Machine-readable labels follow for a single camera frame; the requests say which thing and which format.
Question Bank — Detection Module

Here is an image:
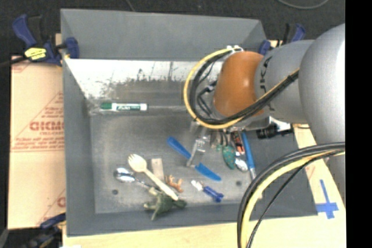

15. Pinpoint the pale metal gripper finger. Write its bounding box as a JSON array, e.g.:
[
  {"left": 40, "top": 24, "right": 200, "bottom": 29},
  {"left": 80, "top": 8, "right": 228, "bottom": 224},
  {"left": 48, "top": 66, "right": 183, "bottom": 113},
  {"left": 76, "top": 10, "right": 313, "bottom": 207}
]
[
  {"left": 202, "top": 135, "right": 212, "bottom": 155},
  {"left": 186, "top": 138, "right": 206, "bottom": 168}
]

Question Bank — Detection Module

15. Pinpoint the blue plastic knife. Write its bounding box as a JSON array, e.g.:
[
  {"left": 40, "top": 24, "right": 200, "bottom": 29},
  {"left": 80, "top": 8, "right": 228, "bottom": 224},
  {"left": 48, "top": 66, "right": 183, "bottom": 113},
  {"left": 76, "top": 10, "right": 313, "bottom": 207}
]
[{"left": 166, "top": 136, "right": 223, "bottom": 182}]

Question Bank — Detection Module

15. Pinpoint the teal toy figure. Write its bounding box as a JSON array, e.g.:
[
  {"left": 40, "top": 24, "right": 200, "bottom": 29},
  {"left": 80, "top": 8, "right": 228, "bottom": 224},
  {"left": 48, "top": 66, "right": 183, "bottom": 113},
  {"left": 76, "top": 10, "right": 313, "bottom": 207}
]
[{"left": 221, "top": 145, "right": 237, "bottom": 170}]

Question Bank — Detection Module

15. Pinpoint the orange and black small object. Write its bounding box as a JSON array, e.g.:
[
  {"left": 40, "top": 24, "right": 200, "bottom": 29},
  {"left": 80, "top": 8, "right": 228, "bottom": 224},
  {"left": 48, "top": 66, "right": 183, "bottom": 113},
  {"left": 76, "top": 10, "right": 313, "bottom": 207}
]
[{"left": 231, "top": 131, "right": 244, "bottom": 155}]

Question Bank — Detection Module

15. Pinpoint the small orange toy animal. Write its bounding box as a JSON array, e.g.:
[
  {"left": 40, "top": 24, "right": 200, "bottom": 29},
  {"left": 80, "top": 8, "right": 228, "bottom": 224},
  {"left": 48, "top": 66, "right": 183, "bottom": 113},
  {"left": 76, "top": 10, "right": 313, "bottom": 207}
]
[{"left": 164, "top": 174, "right": 185, "bottom": 193}]

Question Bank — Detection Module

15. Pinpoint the small grey flat block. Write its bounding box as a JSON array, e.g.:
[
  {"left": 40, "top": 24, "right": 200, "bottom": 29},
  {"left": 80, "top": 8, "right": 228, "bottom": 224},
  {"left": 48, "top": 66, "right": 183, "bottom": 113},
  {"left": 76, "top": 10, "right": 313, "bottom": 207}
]
[{"left": 150, "top": 157, "right": 165, "bottom": 181}]

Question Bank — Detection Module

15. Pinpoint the small shiny metal spoon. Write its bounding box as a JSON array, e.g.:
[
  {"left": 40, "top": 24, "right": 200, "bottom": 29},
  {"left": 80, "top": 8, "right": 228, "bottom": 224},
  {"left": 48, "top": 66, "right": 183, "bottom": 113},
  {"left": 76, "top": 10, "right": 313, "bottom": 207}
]
[{"left": 234, "top": 157, "right": 249, "bottom": 172}]

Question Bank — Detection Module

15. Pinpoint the blue and white small marker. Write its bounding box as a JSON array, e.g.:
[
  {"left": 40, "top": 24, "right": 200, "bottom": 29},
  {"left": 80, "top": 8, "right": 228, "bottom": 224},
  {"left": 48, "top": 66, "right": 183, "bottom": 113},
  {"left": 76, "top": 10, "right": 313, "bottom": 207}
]
[{"left": 190, "top": 179, "right": 225, "bottom": 203}]

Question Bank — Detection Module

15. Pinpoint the blue pen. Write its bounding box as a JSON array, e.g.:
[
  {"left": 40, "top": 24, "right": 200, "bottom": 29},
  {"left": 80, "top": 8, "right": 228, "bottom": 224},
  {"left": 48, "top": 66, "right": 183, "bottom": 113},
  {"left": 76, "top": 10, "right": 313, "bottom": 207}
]
[{"left": 240, "top": 131, "right": 257, "bottom": 181}]

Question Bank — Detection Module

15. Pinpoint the beige plastic spork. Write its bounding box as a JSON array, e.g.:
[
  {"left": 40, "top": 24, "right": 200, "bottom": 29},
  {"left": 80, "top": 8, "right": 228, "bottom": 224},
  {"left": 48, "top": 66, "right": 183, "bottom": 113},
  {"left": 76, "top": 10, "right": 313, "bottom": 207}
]
[{"left": 127, "top": 153, "right": 180, "bottom": 202}]

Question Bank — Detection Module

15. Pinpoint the green toy animal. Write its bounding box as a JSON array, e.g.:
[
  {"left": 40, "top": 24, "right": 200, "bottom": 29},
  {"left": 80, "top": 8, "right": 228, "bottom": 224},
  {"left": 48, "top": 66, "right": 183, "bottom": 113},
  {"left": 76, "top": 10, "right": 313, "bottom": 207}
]
[{"left": 142, "top": 186, "right": 188, "bottom": 221}]

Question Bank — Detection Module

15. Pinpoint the grey metal bin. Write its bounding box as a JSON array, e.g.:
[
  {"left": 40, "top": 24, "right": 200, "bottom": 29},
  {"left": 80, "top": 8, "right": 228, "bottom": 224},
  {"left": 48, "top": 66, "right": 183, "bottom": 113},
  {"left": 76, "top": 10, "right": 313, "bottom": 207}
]
[{"left": 59, "top": 8, "right": 318, "bottom": 236}]

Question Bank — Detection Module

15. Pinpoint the green and white marker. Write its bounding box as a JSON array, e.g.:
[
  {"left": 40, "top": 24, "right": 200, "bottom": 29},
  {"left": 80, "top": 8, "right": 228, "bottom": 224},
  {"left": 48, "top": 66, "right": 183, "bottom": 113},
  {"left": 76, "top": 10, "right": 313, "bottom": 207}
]
[{"left": 99, "top": 102, "right": 148, "bottom": 112}]

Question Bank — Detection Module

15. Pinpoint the brown cardboard board red print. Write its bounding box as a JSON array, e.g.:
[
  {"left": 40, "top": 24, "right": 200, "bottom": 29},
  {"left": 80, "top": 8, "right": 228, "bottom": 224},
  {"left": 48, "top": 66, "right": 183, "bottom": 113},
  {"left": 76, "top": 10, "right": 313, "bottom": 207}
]
[{"left": 7, "top": 56, "right": 66, "bottom": 230}]

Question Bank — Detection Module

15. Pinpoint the black cylinder on white bracket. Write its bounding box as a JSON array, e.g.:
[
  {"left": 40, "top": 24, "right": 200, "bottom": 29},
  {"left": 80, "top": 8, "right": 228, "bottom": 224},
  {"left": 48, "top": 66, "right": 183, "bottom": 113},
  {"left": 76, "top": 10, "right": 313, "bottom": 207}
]
[{"left": 256, "top": 124, "right": 294, "bottom": 139}]

